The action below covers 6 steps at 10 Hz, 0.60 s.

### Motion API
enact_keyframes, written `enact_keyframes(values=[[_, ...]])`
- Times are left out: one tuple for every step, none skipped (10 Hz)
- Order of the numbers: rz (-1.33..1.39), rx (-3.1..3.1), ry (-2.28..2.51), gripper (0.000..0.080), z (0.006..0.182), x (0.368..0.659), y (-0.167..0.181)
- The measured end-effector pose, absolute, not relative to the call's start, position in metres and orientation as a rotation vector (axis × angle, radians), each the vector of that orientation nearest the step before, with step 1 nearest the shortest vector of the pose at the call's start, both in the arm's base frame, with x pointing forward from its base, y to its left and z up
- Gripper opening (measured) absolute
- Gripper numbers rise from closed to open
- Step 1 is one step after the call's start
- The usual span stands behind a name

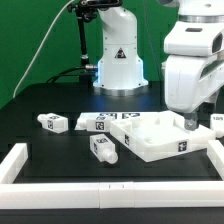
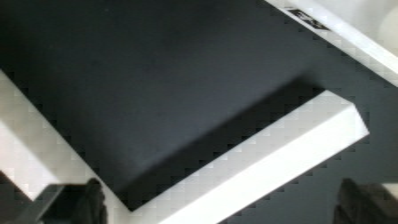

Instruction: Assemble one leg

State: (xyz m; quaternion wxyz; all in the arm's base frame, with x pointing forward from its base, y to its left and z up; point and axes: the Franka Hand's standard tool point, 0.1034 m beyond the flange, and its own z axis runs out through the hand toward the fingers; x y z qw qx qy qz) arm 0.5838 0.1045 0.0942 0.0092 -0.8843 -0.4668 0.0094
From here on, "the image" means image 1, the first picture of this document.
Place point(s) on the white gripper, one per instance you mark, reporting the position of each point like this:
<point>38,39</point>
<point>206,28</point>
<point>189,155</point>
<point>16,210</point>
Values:
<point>190,81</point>

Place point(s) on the white square tabletop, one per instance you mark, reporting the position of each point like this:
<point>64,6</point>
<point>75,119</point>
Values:
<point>154,136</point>

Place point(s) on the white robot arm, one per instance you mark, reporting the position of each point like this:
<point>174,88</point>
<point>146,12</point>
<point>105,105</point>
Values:
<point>198,32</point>

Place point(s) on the white U-shaped fence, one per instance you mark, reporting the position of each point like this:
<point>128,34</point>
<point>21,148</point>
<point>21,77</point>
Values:
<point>100,195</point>

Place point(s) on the white marker sheet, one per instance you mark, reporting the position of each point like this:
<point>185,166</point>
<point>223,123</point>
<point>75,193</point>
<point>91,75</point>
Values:
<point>81,121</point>

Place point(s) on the black camera stand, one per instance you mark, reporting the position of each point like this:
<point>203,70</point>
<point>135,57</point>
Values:
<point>86,11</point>

